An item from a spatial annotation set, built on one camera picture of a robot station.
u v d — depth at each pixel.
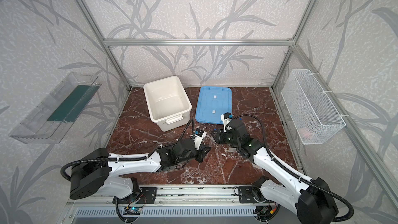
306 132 0.72
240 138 0.60
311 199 0.39
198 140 0.71
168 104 1.10
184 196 0.75
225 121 0.72
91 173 0.42
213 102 1.12
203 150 0.68
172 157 0.62
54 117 0.63
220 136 0.69
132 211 0.71
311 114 0.62
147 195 0.74
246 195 0.73
